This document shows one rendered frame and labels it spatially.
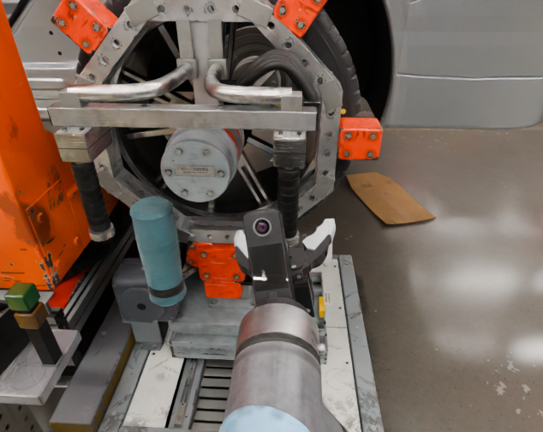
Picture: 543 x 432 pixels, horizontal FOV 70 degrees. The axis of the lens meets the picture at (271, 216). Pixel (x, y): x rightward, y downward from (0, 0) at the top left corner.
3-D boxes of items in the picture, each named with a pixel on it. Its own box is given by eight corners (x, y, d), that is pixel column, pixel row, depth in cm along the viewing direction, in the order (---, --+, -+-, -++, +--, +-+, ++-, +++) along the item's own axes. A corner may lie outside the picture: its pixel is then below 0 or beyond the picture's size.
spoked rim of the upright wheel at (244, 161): (312, -22, 92) (114, 13, 99) (316, -18, 73) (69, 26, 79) (328, 168, 119) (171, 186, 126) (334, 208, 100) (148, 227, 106)
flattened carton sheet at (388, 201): (385, 174, 255) (386, 170, 254) (435, 219, 211) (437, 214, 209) (342, 180, 249) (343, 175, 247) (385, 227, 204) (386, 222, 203)
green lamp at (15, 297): (42, 297, 76) (35, 281, 74) (30, 312, 73) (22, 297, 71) (22, 296, 76) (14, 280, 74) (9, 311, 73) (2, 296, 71)
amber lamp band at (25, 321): (50, 315, 79) (44, 300, 77) (38, 330, 76) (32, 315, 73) (31, 314, 79) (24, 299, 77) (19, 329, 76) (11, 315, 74)
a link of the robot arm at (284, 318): (224, 335, 39) (319, 327, 38) (232, 301, 43) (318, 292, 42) (245, 391, 44) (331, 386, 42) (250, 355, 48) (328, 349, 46)
